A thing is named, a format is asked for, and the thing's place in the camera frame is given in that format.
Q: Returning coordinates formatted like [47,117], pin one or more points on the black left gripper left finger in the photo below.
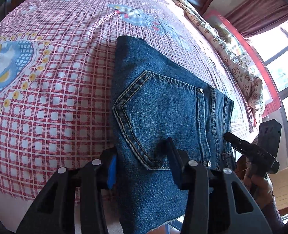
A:
[53,210]

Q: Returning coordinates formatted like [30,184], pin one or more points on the person's right hand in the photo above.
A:
[264,193]

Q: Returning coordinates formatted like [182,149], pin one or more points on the mauve window curtain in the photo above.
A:
[254,17]

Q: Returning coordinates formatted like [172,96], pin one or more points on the floral patterned quilt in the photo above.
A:
[250,85]

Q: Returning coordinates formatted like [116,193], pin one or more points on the blue denim jeans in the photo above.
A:
[154,99]

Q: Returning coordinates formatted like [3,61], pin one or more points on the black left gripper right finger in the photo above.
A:
[217,201]

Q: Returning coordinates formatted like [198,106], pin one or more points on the pink checkered cartoon bedsheet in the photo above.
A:
[56,65]

